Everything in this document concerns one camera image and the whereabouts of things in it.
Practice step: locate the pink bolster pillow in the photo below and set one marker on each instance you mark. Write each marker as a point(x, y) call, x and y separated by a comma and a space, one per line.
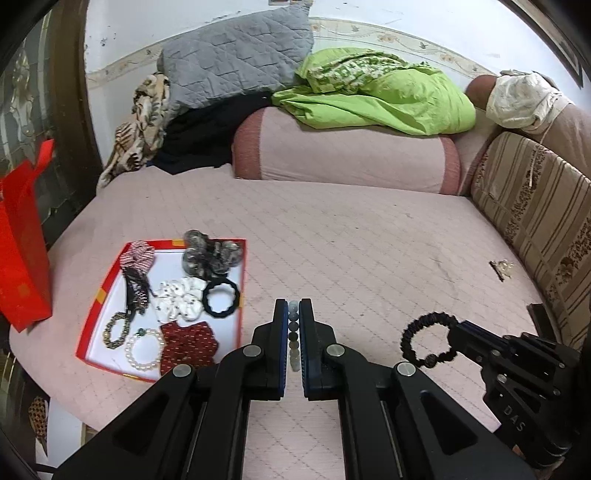
point(346, 157)
point(572, 129)

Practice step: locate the grey quilted pillow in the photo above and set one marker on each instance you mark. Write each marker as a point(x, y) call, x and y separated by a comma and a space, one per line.
point(235, 55)

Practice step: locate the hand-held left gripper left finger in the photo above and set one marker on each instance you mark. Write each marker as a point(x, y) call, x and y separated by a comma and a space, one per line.
point(280, 341)

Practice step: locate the white cherry print scrunchie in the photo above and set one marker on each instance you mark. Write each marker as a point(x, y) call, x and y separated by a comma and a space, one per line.
point(178, 300)

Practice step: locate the striped floral sofa cushion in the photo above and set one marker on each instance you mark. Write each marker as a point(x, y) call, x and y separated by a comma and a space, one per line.
point(531, 217)

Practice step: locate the red dotted scrunchie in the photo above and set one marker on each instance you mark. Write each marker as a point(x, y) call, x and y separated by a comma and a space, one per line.
point(189, 344)

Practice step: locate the white cloth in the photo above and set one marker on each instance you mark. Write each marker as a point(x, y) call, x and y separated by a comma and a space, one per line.
point(521, 99)

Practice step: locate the red striped scrunchie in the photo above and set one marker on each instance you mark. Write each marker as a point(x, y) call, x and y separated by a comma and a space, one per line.
point(138, 256)

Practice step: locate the black rhinestone hair claw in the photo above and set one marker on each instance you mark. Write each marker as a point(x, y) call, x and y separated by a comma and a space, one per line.
point(136, 290)

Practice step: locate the leopard print scrunchie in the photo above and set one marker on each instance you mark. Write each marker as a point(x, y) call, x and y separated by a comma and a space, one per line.
point(107, 330)

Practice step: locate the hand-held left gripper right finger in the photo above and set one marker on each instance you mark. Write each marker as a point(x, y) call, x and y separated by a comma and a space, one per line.
point(305, 341)

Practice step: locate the red paper gift bag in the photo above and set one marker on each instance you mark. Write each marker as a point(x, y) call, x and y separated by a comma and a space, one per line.
point(23, 254)

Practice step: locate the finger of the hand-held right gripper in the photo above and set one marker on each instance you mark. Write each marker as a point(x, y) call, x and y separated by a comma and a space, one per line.
point(468, 346)

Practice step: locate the red cardboard box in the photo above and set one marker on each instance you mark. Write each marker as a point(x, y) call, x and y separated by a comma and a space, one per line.
point(161, 268)

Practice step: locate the green blanket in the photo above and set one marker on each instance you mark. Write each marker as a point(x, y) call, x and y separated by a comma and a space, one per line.
point(392, 101)

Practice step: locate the beige floral cloth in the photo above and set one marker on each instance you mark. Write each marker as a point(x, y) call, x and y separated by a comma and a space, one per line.
point(138, 120)

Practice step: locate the grey patterned scrunchie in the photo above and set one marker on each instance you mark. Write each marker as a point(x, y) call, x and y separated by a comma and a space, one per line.
point(198, 254)

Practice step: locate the dark wooden frame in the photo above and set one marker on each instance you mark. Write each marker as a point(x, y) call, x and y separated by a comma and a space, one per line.
point(554, 37)

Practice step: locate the black cloth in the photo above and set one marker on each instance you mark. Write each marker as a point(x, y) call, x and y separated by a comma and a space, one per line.
point(198, 134)

